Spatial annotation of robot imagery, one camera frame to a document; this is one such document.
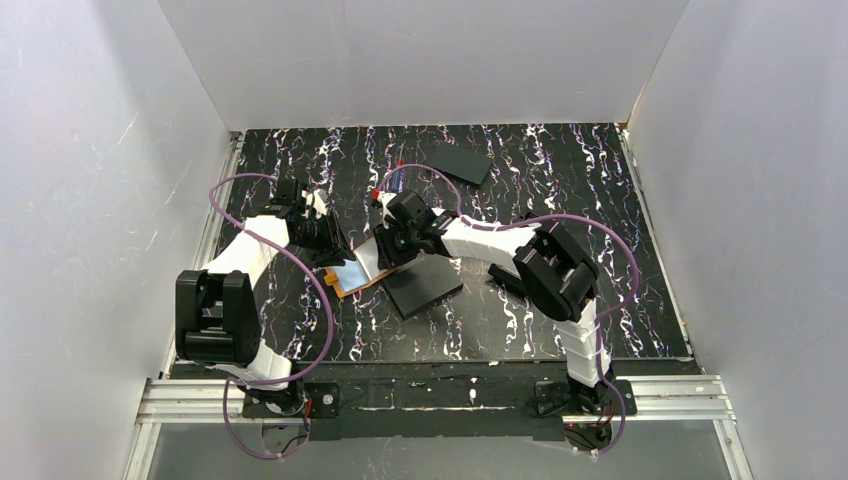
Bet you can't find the left aluminium side rail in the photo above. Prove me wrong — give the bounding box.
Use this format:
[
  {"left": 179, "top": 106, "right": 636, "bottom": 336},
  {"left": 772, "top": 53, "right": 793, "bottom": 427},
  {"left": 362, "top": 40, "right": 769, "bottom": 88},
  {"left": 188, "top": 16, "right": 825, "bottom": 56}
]
[{"left": 157, "top": 131, "right": 245, "bottom": 380}]

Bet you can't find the flat black box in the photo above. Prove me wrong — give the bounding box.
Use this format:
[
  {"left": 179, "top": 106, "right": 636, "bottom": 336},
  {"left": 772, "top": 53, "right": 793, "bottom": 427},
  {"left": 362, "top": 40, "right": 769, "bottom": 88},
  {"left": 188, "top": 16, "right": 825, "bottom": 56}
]
[{"left": 426, "top": 143, "right": 493, "bottom": 186}]

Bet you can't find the aluminium front frame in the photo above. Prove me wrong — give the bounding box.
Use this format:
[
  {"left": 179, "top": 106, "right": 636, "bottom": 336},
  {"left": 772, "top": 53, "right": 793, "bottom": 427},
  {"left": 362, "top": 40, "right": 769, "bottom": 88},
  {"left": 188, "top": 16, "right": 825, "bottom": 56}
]
[{"left": 124, "top": 372, "right": 752, "bottom": 479}]

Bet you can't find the black network switch box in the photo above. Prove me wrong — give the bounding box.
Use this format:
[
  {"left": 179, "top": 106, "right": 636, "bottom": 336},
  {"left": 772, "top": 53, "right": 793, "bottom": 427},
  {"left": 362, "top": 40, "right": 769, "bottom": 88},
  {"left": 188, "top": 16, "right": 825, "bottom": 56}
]
[{"left": 382, "top": 255, "right": 463, "bottom": 320}]

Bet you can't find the black plastic box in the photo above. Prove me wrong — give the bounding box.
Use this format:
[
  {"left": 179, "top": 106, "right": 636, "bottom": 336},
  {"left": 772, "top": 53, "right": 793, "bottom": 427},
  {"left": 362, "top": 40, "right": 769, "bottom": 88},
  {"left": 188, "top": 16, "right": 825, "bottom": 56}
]
[{"left": 487, "top": 210, "right": 551, "bottom": 302}]

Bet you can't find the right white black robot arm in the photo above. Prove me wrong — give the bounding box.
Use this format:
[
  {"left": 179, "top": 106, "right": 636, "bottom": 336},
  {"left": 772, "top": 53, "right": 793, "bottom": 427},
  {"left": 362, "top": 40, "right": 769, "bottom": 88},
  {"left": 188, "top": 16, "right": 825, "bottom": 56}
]
[{"left": 372, "top": 190, "right": 610, "bottom": 387}]

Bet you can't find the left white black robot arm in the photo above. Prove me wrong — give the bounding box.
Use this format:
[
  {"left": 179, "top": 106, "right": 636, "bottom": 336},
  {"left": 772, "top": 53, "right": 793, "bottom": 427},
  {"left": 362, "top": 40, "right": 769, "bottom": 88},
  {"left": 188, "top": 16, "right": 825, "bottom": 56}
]
[{"left": 175, "top": 178, "right": 383, "bottom": 391}]

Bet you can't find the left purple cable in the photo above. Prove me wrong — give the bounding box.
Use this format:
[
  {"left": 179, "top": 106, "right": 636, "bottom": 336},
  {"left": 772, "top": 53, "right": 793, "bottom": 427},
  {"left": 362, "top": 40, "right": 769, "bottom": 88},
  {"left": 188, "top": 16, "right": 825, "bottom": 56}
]
[{"left": 208, "top": 173, "right": 336, "bottom": 461}]

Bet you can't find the orange leather card holder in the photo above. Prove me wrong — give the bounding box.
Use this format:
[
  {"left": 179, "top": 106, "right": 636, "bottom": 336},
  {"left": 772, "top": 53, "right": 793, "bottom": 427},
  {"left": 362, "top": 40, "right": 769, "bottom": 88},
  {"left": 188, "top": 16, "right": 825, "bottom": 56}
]
[{"left": 324, "top": 238, "right": 397, "bottom": 298}]

